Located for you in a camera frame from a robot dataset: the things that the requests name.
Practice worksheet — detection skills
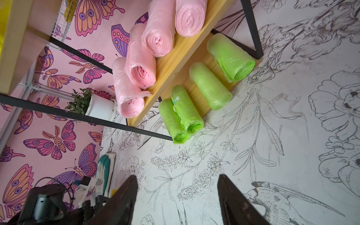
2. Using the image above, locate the green grey work glove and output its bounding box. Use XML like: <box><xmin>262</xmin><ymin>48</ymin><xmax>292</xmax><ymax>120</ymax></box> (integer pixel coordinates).
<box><xmin>95</xmin><ymin>152</ymin><xmax>116</xmax><ymax>197</ymax></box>

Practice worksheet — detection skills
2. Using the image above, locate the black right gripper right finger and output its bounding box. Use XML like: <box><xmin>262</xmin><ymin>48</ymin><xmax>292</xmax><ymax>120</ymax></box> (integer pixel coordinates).
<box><xmin>217</xmin><ymin>174</ymin><xmax>270</xmax><ymax>225</ymax></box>

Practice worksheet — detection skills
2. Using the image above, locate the white wire basket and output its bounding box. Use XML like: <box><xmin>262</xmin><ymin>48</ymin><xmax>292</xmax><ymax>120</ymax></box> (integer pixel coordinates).
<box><xmin>51</xmin><ymin>0</ymin><xmax>79</xmax><ymax>43</ymax></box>

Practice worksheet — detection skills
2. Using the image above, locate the pink roll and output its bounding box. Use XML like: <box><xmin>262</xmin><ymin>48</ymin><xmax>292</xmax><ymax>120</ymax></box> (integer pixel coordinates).
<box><xmin>175</xmin><ymin>0</ymin><xmax>208</xmax><ymax>37</ymax></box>
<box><xmin>142</xmin><ymin>0</ymin><xmax>176</xmax><ymax>58</ymax></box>
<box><xmin>125</xmin><ymin>23</ymin><xmax>156</xmax><ymax>90</ymax></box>
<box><xmin>112</xmin><ymin>57</ymin><xmax>151</xmax><ymax>119</ymax></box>

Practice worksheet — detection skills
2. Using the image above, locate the yellow roll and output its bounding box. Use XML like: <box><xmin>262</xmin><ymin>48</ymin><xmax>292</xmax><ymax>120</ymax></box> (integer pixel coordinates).
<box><xmin>110</xmin><ymin>188</ymin><xmax>118</xmax><ymax>197</ymax></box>

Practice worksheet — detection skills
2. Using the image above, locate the wooden three-tier shelf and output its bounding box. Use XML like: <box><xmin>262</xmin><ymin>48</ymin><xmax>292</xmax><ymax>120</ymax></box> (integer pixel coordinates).
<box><xmin>0</xmin><ymin>0</ymin><xmax>264</xmax><ymax>141</ymax></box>

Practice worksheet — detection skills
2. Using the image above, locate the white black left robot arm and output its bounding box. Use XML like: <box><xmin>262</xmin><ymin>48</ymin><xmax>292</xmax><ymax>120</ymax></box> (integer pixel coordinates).
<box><xmin>1</xmin><ymin>178</ymin><xmax>110</xmax><ymax>225</ymax></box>

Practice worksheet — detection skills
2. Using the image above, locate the potted green plant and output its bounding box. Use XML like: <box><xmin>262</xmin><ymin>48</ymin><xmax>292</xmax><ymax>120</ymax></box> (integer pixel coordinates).
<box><xmin>65</xmin><ymin>88</ymin><xmax>116</xmax><ymax>121</ymax></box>

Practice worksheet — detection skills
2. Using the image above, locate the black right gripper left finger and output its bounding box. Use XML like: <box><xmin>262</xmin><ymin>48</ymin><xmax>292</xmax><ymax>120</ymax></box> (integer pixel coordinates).
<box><xmin>86</xmin><ymin>175</ymin><xmax>138</xmax><ymax>225</ymax></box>

